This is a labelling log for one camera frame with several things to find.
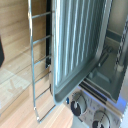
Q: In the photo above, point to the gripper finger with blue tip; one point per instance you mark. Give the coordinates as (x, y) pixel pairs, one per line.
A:
(1, 51)

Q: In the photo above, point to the silver oven knob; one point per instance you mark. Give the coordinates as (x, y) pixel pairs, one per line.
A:
(78, 104)
(100, 120)

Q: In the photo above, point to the black silver toaster oven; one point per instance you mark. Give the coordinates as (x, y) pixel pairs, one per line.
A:
(110, 80)

